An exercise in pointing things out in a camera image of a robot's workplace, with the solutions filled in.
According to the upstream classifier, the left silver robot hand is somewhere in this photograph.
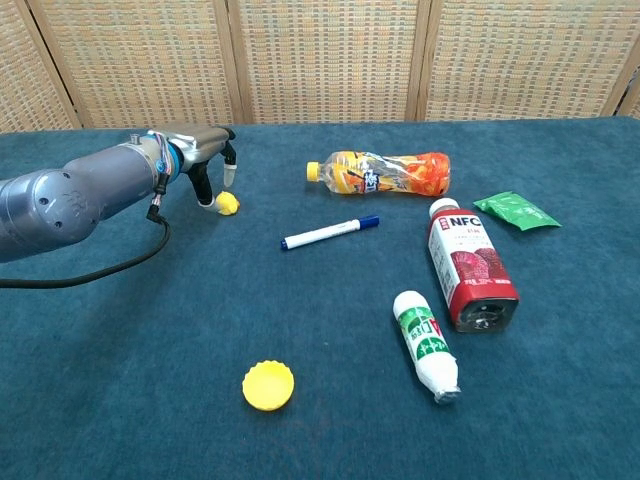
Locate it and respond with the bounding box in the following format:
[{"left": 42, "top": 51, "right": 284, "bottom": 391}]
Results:
[{"left": 168, "top": 124, "right": 238, "bottom": 213}]

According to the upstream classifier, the small yellow ball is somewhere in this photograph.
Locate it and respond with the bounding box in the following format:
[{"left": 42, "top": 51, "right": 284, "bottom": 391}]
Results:
[{"left": 215, "top": 190, "right": 241, "bottom": 217}]

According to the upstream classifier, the woven wooden folding screen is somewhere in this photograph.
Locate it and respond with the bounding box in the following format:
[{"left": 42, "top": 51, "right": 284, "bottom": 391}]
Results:
[{"left": 0, "top": 0, "right": 640, "bottom": 134}]

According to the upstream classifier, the white marker with blue cap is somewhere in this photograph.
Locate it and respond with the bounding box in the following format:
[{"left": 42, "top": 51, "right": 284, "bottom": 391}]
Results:
[{"left": 280, "top": 214, "right": 381, "bottom": 251}]

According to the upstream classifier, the orange drink plastic bottle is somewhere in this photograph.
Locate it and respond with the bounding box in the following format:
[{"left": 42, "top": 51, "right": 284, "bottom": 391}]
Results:
[{"left": 305, "top": 150, "right": 452, "bottom": 198}]

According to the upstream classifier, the teal table cloth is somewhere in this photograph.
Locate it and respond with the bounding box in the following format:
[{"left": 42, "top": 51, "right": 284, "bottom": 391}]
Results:
[{"left": 0, "top": 115, "right": 640, "bottom": 480}]

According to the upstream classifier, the yellow scalloped plastic bowl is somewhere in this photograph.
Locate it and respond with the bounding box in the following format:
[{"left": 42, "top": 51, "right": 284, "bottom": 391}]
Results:
[{"left": 241, "top": 359, "right": 296, "bottom": 413}]

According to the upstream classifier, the red NFC juice bottle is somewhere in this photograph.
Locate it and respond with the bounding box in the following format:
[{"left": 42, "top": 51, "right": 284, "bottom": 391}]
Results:
[{"left": 426, "top": 197, "right": 521, "bottom": 334}]

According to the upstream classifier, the white green yogurt bottle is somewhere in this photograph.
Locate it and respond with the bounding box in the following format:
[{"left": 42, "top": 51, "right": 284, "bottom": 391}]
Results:
[{"left": 392, "top": 290, "right": 461, "bottom": 406}]

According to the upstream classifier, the green snack packet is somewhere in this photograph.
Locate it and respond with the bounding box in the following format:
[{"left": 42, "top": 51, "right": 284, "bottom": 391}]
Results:
[{"left": 472, "top": 191, "right": 563, "bottom": 232}]

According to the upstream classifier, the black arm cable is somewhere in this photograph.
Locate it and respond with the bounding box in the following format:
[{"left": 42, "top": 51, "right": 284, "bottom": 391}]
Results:
[{"left": 0, "top": 195, "right": 172, "bottom": 290}]

